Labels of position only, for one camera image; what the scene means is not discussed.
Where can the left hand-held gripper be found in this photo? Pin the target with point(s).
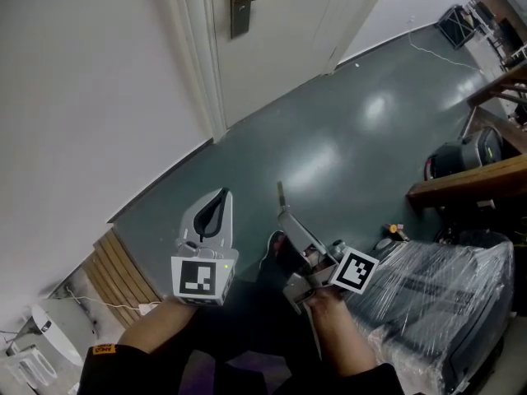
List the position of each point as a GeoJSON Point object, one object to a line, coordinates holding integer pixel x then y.
{"type": "Point", "coordinates": [203, 280]}

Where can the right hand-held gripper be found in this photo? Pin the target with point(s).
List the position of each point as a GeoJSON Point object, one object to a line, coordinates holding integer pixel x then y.
{"type": "Point", "coordinates": [354, 272]}

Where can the silver door lock with lever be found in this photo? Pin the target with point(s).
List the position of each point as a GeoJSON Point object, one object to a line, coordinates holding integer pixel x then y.
{"type": "Point", "coordinates": [241, 6]}

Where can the person's left forearm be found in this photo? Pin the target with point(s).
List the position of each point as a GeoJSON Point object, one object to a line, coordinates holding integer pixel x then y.
{"type": "Point", "coordinates": [156, 325]}

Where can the person's right forearm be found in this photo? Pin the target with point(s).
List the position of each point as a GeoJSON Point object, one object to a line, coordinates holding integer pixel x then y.
{"type": "Point", "coordinates": [341, 335]}

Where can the white door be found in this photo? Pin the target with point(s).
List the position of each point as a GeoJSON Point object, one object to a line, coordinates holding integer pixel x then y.
{"type": "Point", "coordinates": [280, 56]}

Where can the person's black shoe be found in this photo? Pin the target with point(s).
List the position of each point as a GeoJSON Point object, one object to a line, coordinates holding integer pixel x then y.
{"type": "Point", "coordinates": [275, 247]}

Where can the grey round disc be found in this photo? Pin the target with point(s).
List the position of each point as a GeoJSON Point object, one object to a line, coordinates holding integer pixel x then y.
{"type": "Point", "coordinates": [385, 244]}

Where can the small orange and yellow item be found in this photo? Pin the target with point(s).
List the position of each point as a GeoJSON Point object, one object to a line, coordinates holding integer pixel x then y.
{"type": "Point", "coordinates": [394, 229]}

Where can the person's black trousers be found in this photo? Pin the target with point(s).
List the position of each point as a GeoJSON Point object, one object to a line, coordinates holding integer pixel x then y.
{"type": "Point", "coordinates": [255, 323]}

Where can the wooden slat panel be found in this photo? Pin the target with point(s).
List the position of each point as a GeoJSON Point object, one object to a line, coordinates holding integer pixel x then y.
{"type": "Point", "coordinates": [119, 278]}

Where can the plastic-wrapped black chair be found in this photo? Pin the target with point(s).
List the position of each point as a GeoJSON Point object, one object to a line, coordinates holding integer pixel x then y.
{"type": "Point", "coordinates": [436, 303]}

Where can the person's black jacket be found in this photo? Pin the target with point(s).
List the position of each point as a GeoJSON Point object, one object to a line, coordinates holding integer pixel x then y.
{"type": "Point", "coordinates": [123, 373]}

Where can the low wooden table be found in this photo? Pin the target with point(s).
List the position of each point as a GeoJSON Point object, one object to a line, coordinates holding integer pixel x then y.
{"type": "Point", "coordinates": [469, 183]}

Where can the black and grey appliance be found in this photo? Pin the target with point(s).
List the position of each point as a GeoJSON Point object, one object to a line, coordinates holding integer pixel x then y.
{"type": "Point", "coordinates": [465, 152]}

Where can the white round appliance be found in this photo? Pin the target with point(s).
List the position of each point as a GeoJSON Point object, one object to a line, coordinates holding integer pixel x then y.
{"type": "Point", "coordinates": [55, 335]}

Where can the white plastic basket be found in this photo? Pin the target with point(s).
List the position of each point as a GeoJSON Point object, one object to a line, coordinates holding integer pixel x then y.
{"type": "Point", "coordinates": [24, 370]}

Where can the wooden table with metal legs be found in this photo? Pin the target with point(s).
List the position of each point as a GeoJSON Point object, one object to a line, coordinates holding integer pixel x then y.
{"type": "Point", "coordinates": [504, 93]}

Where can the black metal rack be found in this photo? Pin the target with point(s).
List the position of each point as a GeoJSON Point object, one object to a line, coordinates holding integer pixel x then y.
{"type": "Point", "coordinates": [455, 25]}

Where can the white door frame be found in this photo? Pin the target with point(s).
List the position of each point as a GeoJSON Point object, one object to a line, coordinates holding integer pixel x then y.
{"type": "Point", "coordinates": [197, 56]}

